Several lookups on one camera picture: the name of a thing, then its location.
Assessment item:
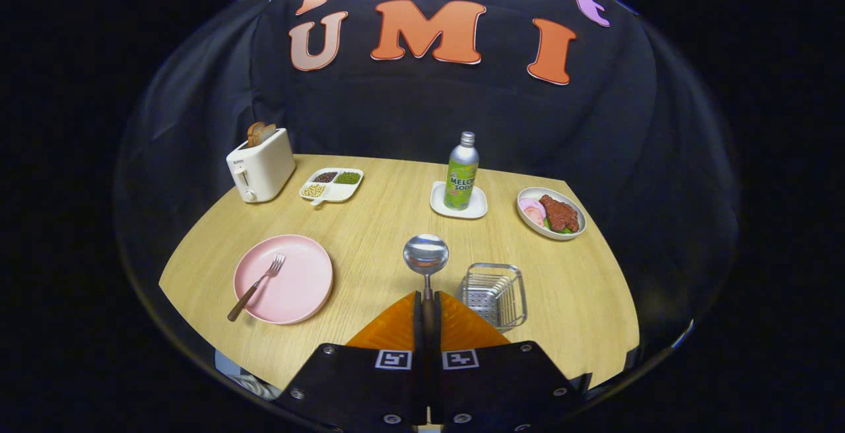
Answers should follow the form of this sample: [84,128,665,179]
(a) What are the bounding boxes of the brown toast slices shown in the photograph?
[247,121,278,148]

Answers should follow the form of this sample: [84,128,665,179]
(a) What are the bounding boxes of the red-brown fried meat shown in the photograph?
[539,195,580,234]

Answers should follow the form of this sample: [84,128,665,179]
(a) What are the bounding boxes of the white square coaster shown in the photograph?
[430,181,489,220]

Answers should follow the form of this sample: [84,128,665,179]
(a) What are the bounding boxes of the wooden-handled metal spoon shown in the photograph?
[403,233,450,328]

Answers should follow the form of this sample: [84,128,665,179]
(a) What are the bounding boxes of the white oval food plate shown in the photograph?
[516,186,588,242]

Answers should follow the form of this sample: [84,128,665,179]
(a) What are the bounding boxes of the metal wire basket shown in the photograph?
[457,262,528,333]

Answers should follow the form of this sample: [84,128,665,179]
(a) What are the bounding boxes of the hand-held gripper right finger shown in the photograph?
[432,291,588,433]

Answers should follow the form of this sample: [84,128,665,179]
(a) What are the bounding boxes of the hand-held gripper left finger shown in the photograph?
[274,291,426,433]

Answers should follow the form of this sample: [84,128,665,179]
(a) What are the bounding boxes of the white toaster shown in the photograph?
[226,127,297,204]

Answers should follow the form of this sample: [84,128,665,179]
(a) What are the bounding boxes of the pink ham slices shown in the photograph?
[519,197,547,226]

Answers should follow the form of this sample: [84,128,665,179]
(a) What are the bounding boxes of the green soda bottle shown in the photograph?
[444,131,481,211]

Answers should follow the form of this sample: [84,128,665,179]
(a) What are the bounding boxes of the white divided snack tray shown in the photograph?
[299,168,365,207]

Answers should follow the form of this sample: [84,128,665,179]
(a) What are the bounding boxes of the wooden-handled metal fork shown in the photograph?
[227,253,287,323]

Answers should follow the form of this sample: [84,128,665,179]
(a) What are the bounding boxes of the black backdrop cloth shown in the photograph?
[116,0,740,381]

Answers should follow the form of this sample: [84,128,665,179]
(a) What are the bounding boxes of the pink round plate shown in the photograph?
[233,234,334,325]

